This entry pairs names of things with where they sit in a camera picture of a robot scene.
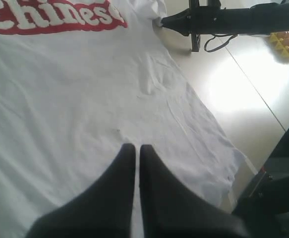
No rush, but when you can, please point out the white shirt with red print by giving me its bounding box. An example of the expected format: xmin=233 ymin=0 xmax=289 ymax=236
xmin=0 ymin=0 xmax=245 ymax=238

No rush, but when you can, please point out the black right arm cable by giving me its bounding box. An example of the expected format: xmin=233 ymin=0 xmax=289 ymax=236
xmin=196 ymin=33 xmax=239 ymax=53

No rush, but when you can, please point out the black metal frame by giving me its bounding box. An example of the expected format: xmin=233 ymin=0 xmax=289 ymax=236
xmin=232 ymin=129 xmax=289 ymax=238

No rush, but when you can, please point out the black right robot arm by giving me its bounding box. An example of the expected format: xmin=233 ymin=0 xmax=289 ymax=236
xmin=160 ymin=0 xmax=289 ymax=52

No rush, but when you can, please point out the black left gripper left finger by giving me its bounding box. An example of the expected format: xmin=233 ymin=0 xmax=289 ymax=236
xmin=26 ymin=144 xmax=136 ymax=238

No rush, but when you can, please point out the yellow egg tray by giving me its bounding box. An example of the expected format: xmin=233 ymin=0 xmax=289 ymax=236
xmin=268 ymin=33 xmax=289 ymax=60

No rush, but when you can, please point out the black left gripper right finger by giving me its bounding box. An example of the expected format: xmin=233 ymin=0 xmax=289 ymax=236
xmin=139 ymin=145 xmax=250 ymax=238

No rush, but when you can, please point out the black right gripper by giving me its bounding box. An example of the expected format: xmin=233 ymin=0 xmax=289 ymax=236
xmin=161 ymin=0 xmax=252 ymax=52

